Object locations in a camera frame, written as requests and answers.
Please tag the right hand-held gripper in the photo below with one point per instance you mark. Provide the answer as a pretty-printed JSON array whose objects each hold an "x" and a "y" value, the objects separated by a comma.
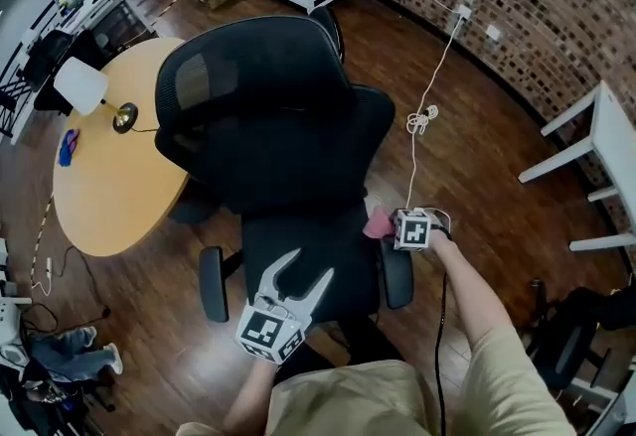
[{"x": 412, "y": 230}]

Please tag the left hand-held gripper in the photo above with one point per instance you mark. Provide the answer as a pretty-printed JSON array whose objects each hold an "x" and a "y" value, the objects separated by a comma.
[{"x": 263, "y": 330}]

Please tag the pink cloth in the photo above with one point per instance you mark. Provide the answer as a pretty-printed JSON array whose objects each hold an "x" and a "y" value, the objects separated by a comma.
[{"x": 378, "y": 223}]

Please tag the person's left forearm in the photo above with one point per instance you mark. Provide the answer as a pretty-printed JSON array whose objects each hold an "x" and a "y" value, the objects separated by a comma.
[{"x": 248, "y": 399}]

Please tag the person's right forearm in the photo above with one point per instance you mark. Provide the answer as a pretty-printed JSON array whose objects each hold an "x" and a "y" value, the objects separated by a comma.
[{"x": 472, "y": 295}]

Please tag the blue cloth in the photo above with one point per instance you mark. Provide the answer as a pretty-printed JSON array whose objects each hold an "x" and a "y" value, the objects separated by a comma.
[{"x": 68, "y": 148}]

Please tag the person's black trousers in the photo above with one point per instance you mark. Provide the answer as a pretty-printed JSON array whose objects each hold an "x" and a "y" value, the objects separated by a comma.
[{"x": 367, "y": 339}]

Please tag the person's beige shirt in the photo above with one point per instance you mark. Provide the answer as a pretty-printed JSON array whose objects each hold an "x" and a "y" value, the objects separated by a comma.
[{"x": 348, "y": 404}]

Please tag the black mesh office chair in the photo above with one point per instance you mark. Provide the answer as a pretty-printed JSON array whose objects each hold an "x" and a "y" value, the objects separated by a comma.
[
  {"x": 268, "y": 136},
  {"x": 571, "y": 339},
  {"x": 54, "y": 56}
]

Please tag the round wooden table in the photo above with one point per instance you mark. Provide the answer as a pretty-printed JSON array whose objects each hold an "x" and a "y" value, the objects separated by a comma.
[{"x": 114, "y": 195}]

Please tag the white square table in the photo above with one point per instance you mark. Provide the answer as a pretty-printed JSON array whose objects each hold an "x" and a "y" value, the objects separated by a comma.
[{"x": 616, "y": 136}]

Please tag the white power strip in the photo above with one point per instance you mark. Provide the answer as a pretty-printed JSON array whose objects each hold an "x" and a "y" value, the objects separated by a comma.
[{"x": 48, "y": 267}]

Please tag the white-shade brass table lamp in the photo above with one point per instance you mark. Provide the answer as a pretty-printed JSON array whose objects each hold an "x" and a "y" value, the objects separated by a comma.
[{"x": 79, "y": 84}]

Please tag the white wall outlet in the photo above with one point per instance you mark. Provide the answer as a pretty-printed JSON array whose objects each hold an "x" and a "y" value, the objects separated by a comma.
[
  {"x": 464, "y": 12},
  {"x": 493, "y": 32}
]

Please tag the white frame table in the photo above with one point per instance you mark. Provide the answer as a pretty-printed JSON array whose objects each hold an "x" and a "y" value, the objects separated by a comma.
[{"x": 591, "y": 392}]

